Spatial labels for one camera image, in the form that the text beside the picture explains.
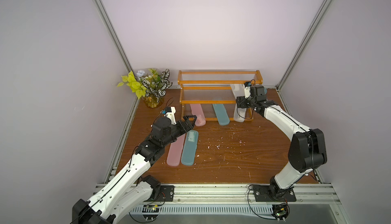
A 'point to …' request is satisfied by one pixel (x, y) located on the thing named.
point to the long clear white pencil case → (238, 89)
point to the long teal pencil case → (190, 147)
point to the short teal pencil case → (221, 114)
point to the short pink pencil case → (196, 110)
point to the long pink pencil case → (175, 151)
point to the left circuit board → (150, 212)
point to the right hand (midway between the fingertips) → (244, 95)
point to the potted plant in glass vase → (151, 88)
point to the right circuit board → (280, 211)
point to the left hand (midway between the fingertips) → (193, 119)
